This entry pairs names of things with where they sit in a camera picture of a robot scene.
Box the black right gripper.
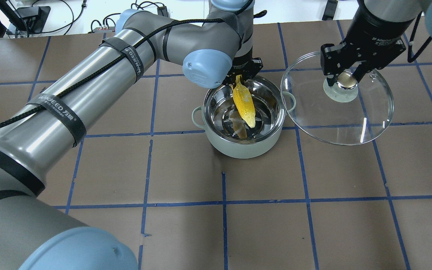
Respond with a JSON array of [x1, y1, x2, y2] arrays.
[[321, 0, 422, 87]]

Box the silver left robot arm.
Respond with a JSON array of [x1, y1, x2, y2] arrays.
[[0, 0, 254, 270]]

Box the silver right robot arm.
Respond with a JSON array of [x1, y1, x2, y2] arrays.
[[321, 0, 432, 88]]

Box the pale green steel pot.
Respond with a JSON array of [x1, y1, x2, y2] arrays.
[[192, 75, 296, 159]]

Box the brown paper table mat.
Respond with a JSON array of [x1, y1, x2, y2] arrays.
[[0, 21, 432, 270]]

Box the black box device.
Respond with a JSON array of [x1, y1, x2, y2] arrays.
[[14, 6, 51, 34]]

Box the yellow corn cob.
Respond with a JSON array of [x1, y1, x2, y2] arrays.
[[232, 75, 256, 128]]

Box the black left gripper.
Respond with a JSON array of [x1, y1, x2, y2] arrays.
[[223, 37, 263, 89]]

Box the glass pot lid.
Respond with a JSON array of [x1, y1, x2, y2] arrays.
[[280, 51, 394, 146]]

